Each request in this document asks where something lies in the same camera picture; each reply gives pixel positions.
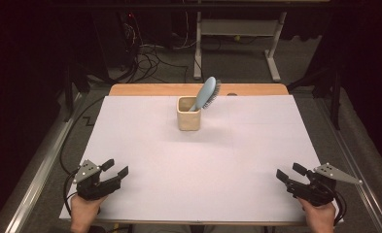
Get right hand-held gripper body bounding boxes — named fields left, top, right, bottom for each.
left=285, top=162, right=364, bottom=208

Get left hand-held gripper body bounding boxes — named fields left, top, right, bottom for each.
left=72, top=158, right=122, bottom=202

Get beige square cup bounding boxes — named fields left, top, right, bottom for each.
left=176, top=95, right=202, bottom=132

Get light blue hairbrush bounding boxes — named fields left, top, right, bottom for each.
left=188, top=76, right=222, bottom=113

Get person's left hand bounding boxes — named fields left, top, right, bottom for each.
left=70, top=194, right=109, bottom=233

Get person's right hand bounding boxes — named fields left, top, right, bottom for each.
left=296, top=197, right=337, bottom=233

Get black stand legs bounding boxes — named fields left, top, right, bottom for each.
left=287, top=62, right=346, bottom=131
left=62, top=59, right=93, bottom=123

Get wooden table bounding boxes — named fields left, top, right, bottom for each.
left=108, top=83, right=290, bottom=97

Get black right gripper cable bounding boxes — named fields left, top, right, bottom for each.
left=331, top=188, right=349, bottom=227

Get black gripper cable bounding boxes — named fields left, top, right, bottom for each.
left=331, top=188, right=349, bottom=227
left=62, top=169, right=80, bottom=218

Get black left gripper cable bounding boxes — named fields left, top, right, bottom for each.
left=62, top=169, right=80, bottom=218

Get metal floor rail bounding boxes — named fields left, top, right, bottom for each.
left=0, top=92, right=85, bottom=233
left=314, top=96, right=382, bottom=233

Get tangle of floor cables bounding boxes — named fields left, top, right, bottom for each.
left=122, top=12, right=191, bottom=84

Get white metal desk frame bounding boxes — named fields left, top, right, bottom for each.
left=192, top=11, right=289, bottom=83

